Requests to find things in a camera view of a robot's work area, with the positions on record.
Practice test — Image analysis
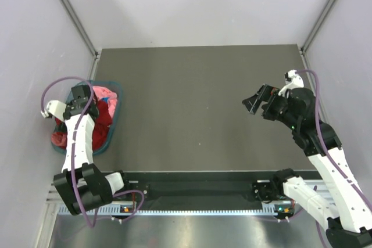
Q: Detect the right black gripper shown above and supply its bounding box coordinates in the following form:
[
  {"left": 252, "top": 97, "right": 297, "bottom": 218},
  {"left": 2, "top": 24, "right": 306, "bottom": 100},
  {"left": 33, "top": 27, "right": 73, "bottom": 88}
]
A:
[{"left": 242, "top": 83, "right": 299, "bottom": 130}]

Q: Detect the red t shirt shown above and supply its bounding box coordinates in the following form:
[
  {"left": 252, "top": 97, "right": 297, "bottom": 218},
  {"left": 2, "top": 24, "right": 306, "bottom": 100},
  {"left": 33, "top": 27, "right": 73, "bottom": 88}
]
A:
[{"left": 51, "top": 100, "right": 112, "bottom": 152}]

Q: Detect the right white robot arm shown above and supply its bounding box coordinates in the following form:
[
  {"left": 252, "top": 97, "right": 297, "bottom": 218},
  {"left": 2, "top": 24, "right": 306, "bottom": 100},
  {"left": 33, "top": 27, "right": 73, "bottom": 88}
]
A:
[{"left": 242, "top": 84, "right": 371, "bottom": 247}]

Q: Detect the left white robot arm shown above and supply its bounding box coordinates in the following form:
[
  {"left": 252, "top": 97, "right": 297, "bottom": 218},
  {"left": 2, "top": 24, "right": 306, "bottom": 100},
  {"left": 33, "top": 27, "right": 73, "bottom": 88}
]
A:
[{"left": 53, "top": 84, "right": 132, "bottom": 215}]

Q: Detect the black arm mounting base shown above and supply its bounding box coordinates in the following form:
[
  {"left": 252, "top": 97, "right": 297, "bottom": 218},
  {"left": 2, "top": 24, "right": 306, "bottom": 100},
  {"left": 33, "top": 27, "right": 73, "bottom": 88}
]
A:
[{"left": 116, "top": 171, "right": 309, "bottom": 211}]

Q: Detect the teal mesh laundry basket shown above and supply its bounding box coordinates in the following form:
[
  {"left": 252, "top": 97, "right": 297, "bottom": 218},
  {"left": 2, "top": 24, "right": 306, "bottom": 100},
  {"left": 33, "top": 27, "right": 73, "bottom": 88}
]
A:
[{"left": 52, "top": 80, "right": 124, "bottom": 156}]

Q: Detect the pink t shirt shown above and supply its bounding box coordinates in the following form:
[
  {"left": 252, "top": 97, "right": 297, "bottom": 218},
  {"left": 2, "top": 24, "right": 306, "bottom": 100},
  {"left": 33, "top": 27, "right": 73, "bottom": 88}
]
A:
[{"left": 53, "top": 85, "right": 118, "bottom": 152}]

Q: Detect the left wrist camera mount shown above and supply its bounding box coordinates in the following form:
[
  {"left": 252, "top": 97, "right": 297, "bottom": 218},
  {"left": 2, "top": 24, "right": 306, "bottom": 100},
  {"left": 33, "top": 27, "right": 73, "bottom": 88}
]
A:
[{"left": 41, "top": 100, "right": 67, "bottom": 122}]

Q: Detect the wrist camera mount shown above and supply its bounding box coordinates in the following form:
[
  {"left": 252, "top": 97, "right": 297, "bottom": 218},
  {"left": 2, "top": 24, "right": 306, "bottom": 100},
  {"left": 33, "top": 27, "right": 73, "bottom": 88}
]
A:
[
  {"left": 41, "top": 100, "right": 67, "bottom": 122},
  {"left": 278, "top": 70, "right": 304, "bottom": 97}
]

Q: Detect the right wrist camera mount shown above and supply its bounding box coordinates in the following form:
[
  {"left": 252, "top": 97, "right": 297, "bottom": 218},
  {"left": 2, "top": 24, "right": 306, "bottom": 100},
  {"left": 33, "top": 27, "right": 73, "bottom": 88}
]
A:
[{"left": 278, "top": 70, "right": 304, "bottom": 97}]

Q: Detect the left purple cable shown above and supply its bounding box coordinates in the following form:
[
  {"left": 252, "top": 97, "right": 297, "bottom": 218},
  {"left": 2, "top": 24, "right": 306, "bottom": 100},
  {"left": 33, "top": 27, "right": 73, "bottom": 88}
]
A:
[{"left": 40, "top": 76, "right": 101, "bottom": 229}]

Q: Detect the slotted cable duct rail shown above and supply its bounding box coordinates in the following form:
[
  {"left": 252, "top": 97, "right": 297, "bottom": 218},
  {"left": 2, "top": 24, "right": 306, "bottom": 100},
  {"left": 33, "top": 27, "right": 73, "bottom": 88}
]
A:
[{"left": 58, "top": 203, "right": 294, "bottom": 217}]

